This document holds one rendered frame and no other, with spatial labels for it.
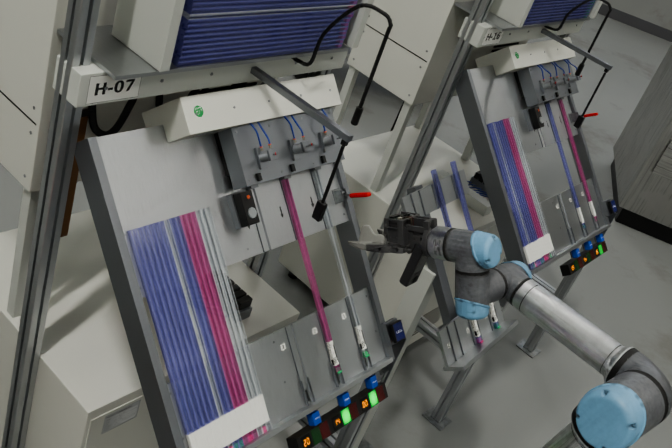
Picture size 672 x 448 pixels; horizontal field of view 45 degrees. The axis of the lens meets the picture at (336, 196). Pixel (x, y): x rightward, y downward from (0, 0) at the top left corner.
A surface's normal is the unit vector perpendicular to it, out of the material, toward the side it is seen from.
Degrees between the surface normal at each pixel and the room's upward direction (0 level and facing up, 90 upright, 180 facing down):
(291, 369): 47
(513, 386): 0
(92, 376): 0
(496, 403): 0
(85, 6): 90
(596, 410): 83
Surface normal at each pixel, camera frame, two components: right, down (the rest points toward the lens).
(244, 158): 0.72, -0.16
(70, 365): 0.30, -0.81
